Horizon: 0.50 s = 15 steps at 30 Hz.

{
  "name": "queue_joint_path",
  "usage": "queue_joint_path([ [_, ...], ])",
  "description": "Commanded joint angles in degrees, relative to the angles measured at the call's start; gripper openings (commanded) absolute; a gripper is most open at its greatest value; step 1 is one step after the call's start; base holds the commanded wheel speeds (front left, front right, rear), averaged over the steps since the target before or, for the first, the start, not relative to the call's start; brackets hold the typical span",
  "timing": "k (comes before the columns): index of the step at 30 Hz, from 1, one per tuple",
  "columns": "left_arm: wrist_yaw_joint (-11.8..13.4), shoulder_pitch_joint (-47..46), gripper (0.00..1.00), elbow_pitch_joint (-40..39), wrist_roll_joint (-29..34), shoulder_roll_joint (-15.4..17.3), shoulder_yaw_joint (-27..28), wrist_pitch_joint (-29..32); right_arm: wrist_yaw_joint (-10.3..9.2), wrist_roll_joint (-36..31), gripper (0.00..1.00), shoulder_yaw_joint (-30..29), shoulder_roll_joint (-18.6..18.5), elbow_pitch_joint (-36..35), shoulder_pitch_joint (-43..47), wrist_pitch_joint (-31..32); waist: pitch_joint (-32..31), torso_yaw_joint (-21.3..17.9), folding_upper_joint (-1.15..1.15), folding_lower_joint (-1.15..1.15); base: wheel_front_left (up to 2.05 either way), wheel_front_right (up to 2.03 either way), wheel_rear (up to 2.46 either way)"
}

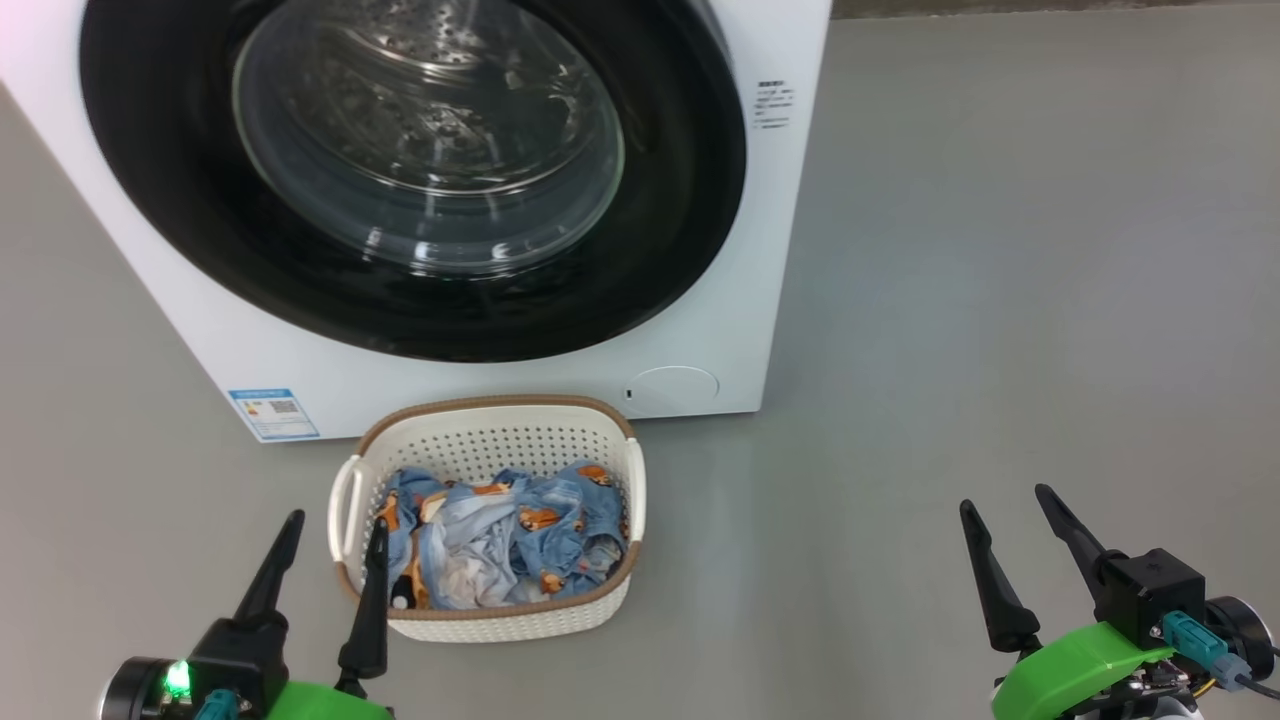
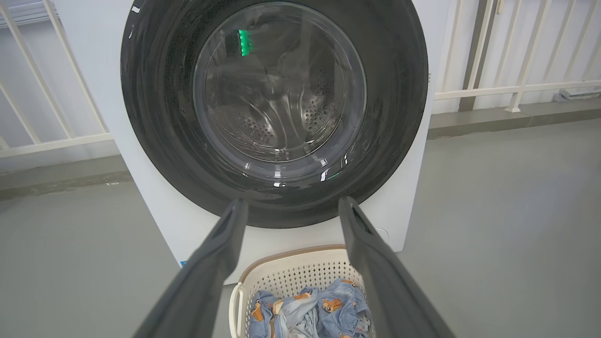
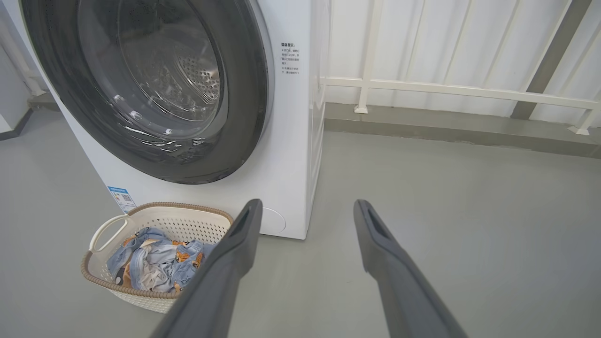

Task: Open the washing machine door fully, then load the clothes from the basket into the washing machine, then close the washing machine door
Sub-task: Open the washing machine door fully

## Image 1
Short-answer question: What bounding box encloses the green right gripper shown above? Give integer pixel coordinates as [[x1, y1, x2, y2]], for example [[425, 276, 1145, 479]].
[[959, 484, 1176, 720]]

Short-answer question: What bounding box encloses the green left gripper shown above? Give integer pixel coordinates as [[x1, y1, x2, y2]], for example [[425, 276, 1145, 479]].
[[233, 510, 396, 720]]

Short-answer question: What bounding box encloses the round black glass washer door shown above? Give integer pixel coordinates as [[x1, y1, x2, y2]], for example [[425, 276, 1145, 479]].
[[80, 0, 748, 364]]

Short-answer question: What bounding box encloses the white perforated brown-rimmed laundry basket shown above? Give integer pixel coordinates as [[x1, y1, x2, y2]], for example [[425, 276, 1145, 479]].
[[328, 394, 648, 644]]

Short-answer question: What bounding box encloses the white front-load washing machine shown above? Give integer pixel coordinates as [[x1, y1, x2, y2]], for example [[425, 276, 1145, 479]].
[[0, 0, 833, 444]]

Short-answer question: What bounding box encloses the blue energy label sticker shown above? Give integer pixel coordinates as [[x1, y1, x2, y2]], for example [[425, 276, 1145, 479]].
[[228, 388, 321, 442]]

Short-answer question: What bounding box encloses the round white filter cover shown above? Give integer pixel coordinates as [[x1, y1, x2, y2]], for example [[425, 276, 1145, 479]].
[[625, 366, 721, 414]]

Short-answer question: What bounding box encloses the teal right camera connector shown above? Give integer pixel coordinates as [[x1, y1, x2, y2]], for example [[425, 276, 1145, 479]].
[[1162, 612, 1251, 691]]

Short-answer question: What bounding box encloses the grey wall baseboard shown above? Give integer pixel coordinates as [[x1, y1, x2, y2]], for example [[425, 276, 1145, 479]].
[[830, 0, 1280, 20]]

